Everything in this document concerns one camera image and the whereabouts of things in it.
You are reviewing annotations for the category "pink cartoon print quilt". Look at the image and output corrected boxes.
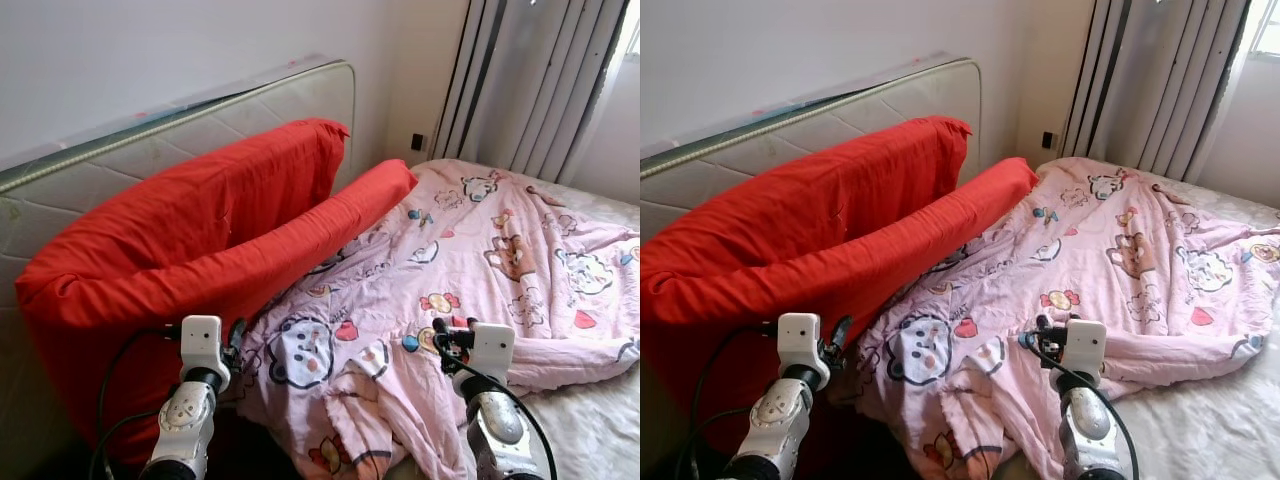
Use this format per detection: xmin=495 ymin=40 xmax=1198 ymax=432
xmin=232 ymin=158 xmax=640 ymax=480
xmin=850 ymin=155 xmax=1280 ymax=480

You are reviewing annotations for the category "red fabric folded cushion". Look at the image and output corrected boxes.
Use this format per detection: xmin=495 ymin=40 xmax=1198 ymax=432
xmin=640 ymin=115 xmax=1041 ymax=446
xmin=15 ymin=118 xmax=419 ymax=469

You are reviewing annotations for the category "green white quilted mattress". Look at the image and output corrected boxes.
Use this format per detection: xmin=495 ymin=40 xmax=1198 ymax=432
xmin=640 ymin=55 xmax=984 ymax=251
xmin=0 ymin=58 xmax=358 ymax=480

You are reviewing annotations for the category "grey pleated curtain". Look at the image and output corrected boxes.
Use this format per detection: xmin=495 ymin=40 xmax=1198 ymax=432
xmin=1060 ymin=0 xmax=1253 ymax=183
xmin=432 ymin=0 xmax=629 ymax=186

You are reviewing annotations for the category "bright window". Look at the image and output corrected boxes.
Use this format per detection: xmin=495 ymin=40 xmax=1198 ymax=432
xmin=1240 ymin=0 xmax=1280 ymax=59
xmin=605 ymin=0 xmax=640 ymax=63

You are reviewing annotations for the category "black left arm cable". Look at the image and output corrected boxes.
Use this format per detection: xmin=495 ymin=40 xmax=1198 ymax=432
xmin=90 ymin=325 xmax=186 ymax=480
xmin=680 ymin=320 xmax=781 ymax=480

